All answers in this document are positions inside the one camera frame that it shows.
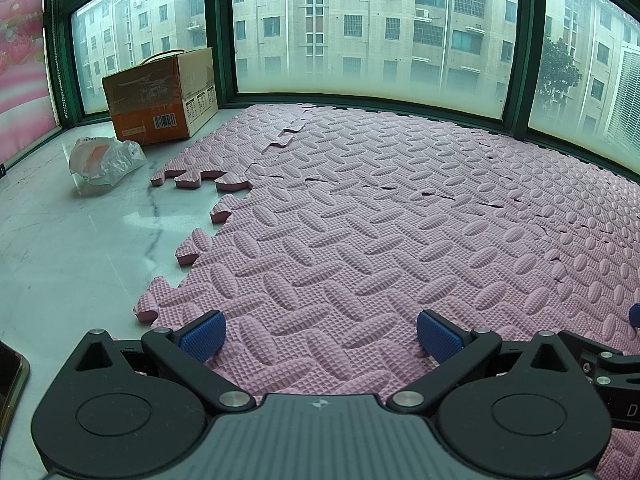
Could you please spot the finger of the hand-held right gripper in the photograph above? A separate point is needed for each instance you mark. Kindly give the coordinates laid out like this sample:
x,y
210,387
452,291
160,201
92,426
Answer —
x,y
615,365
635,316

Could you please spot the white louvred unit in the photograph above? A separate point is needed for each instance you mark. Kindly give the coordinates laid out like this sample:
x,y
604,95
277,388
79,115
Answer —
x,y
625,95

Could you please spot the green tree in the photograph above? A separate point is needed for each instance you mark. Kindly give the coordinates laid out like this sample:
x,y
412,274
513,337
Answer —
x,y
560,70

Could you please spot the green window frame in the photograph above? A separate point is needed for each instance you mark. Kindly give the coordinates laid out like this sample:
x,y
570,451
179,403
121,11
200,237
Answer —
x,y
220,25

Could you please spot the pink foam puzzle mat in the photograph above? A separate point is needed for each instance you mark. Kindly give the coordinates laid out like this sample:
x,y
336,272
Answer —
x,y
375,210

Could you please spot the pink printed curtain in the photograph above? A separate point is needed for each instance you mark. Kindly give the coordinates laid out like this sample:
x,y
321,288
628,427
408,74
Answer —
x,y
25,60

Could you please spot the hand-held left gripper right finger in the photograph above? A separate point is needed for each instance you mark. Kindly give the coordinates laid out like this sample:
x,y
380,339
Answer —
x,y
440,335

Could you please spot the orange cardboard box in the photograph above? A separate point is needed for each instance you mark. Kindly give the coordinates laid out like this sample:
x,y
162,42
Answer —
x,y
145,105

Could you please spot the black smartphone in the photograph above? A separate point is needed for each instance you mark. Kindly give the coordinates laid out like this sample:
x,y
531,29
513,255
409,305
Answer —
x,y
12,385

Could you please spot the clear plastic bag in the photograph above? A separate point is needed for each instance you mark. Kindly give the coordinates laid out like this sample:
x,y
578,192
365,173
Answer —
x,y
100,165

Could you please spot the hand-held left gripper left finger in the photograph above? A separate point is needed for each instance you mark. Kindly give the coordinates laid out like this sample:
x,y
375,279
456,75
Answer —
x,y
202,335

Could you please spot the beige apartment building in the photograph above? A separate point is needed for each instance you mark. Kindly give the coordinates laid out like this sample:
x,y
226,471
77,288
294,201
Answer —
x,y
350,10

